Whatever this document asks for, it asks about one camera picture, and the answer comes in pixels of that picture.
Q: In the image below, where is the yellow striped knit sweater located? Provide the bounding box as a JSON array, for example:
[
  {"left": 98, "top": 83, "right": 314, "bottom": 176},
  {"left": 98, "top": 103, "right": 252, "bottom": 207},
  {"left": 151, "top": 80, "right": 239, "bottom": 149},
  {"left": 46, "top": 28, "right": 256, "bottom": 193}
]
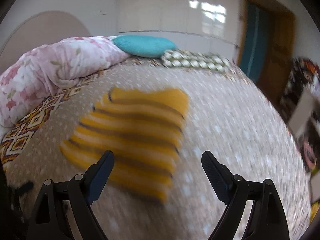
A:
[{"left": 60, "top": 87, "right": 189, "bottom": 203}]

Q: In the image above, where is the geometric patterned fleece blanket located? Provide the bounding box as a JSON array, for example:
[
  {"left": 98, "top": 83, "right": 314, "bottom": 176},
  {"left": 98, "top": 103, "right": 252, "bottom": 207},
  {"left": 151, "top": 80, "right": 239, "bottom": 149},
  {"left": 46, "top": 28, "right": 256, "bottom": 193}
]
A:
[{"left": 1, "top": 70, "right": 107, "bottom": 169}]

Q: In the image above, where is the beige white-dotted bedspread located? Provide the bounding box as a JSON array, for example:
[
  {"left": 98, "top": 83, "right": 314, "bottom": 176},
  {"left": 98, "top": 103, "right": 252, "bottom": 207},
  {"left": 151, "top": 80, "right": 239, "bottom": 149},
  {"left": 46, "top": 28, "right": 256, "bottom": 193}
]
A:
[{"left": 5, "top": 59, "right": 311, "bottom": 239}]

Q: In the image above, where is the cluttered side shelf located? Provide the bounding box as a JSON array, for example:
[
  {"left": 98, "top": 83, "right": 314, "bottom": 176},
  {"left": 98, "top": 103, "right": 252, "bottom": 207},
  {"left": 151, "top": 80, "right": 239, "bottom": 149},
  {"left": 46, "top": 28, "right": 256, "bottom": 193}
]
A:
[{"left": 278, "top": 57, "right": 320, "bottom": 173}]

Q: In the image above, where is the pink floral quilt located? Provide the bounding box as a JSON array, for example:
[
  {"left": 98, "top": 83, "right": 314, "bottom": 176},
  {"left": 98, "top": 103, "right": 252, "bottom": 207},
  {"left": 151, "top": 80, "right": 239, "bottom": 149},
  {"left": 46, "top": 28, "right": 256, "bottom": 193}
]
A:
[{"left": 1, "top": 37, "right": 129, "bottom": 128}]

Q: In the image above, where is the brown wooden door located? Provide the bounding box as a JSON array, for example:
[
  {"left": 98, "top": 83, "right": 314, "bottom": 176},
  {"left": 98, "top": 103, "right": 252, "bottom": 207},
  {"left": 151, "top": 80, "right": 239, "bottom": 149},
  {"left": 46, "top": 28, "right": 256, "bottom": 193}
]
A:
[{"left": 238, "top": 0, "right": 295, "bottom": 106}]

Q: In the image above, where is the green white patterned pillow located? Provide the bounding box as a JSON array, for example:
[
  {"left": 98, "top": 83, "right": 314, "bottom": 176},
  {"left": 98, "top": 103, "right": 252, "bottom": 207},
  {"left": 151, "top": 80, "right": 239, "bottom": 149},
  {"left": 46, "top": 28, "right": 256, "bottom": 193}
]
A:
[{"left": 161, "top": 49, "right": 231, "bottom": 72}]

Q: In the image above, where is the teal pillow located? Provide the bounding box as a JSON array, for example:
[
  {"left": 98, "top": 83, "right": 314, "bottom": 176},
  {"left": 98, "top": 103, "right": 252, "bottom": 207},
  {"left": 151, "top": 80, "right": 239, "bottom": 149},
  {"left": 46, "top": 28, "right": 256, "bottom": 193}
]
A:
[{"left": 113, "top": 35, "right": 177, "bottom": 58}]

